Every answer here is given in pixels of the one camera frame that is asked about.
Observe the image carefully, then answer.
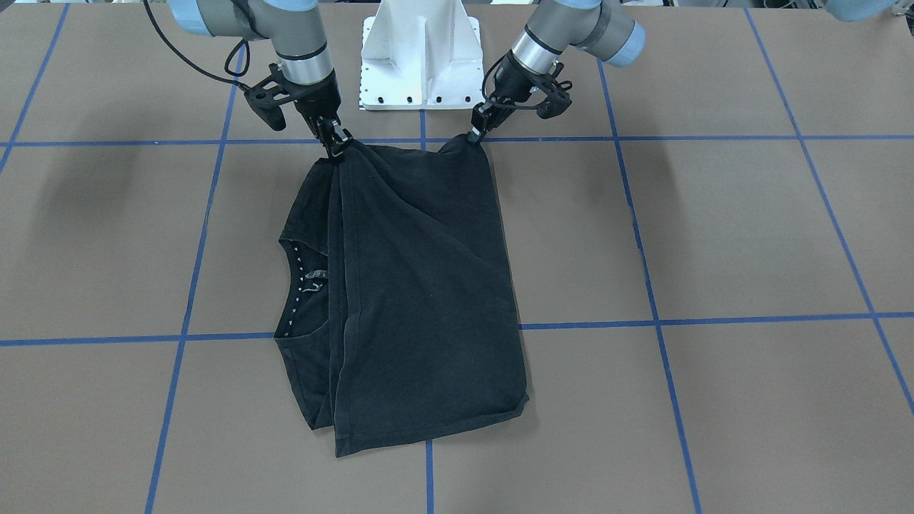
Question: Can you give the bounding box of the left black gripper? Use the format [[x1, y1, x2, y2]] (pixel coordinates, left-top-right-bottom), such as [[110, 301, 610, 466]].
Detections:
[[468, 56, 540, 144]]

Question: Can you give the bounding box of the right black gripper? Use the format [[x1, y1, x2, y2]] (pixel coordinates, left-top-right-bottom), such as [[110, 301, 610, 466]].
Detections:
[[293, 75, 353, 161]]

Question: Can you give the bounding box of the black graphic t-shirt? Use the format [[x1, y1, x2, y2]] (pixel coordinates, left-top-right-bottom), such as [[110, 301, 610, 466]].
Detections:
[[273, 134, 528, 458]]

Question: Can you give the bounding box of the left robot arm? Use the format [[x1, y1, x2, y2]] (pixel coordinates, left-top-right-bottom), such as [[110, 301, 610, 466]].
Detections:
[[467, 1, 646, 144]]

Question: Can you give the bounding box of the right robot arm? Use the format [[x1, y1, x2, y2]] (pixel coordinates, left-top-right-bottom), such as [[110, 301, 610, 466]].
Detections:
[[169, 1, 353, 159]]

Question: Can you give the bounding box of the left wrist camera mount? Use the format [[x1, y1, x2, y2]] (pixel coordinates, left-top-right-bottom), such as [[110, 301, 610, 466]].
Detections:
[[535, 79, 573, 119]]

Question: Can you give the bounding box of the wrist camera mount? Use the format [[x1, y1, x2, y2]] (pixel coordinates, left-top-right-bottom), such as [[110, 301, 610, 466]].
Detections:
[[535, 79, 573, 119], [243, 67, 299, 131]]

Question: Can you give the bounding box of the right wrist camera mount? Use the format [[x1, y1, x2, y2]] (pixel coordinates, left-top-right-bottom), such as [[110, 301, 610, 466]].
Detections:
[[243, 67, 299, 131]]

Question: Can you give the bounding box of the white camera mast with base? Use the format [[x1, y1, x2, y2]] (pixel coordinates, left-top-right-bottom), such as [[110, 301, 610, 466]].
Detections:
[[359, 1, 483, 111]]

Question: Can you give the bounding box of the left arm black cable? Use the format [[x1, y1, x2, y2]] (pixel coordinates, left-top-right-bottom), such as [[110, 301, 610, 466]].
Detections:
[[481, 56, 573, 121]]

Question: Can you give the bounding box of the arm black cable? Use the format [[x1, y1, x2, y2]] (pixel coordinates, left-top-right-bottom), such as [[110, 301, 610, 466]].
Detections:
[[481, 56, 573, 121], [143, 0, 251, 90]]

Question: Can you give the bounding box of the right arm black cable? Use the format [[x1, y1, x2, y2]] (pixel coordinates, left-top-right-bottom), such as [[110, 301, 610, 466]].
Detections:
[[143, 0, 251, 90]]

